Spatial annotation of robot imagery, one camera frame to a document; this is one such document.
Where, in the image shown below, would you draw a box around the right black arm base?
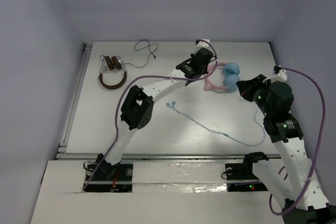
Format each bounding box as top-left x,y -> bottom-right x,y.
221,152 -> 269,192

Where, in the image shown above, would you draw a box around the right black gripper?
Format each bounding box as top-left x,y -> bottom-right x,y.
237,74 -> 273,117

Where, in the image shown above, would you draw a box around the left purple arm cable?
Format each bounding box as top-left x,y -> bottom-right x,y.
82,40 -> 218,190

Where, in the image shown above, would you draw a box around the pink blue cat-ear headphones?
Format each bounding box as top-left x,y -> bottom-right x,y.
203,62 -> 240,91

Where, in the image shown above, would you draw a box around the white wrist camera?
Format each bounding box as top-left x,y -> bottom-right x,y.
195,39 -> 210,50
263,65 -> 287,83

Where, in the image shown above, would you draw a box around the light blue headphone cable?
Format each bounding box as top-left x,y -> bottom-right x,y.
166,95 -> 266,147

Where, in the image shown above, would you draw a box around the dark headphone cable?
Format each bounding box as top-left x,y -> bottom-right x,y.
123,39 -> 159,69

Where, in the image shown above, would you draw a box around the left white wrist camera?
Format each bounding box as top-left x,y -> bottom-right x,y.
195,39 -> 210,50

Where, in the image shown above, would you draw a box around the aluminium rail frame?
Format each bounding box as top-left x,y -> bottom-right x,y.
58,41 -> 277,159

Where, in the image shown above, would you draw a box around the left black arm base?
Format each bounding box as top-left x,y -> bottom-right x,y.
83,153 -> 133,193

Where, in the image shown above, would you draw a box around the brown silver headphones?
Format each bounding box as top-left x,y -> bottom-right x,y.
98,55 -> 128,90

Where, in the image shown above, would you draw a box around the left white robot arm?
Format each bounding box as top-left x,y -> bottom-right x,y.
97,48 -> 214,179

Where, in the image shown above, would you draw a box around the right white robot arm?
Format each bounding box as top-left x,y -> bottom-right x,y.
237,70 -> 330,211

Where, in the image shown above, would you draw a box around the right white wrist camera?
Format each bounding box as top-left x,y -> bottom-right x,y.
263,65 -> 287,83

